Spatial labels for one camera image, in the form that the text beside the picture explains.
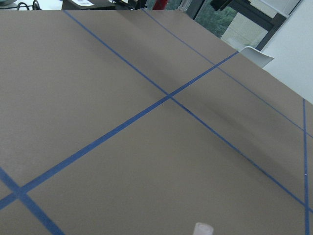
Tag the aluminium frame post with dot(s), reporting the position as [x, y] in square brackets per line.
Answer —
[184, 5]

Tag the red object in background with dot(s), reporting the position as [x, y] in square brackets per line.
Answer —
[160, 5]

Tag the orange highlighter pen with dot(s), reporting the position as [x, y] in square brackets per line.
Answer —
[203, 229]

